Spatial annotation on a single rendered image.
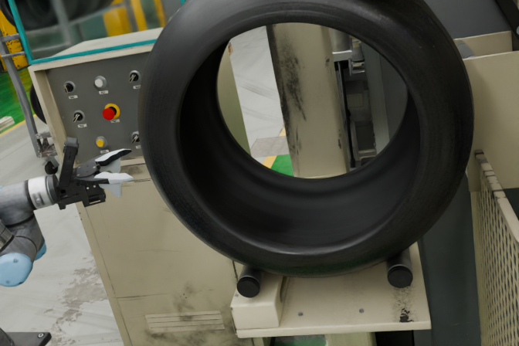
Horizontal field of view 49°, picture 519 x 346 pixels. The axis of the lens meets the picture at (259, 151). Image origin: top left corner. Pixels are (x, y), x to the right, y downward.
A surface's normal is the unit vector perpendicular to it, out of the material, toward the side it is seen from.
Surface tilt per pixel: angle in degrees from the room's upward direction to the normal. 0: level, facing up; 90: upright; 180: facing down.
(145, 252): 90
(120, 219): 90
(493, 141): 90
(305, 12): 79
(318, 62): 90
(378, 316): 0
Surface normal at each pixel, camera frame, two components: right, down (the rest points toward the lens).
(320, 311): -0.19, -0.92
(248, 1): -0.22, 0.21
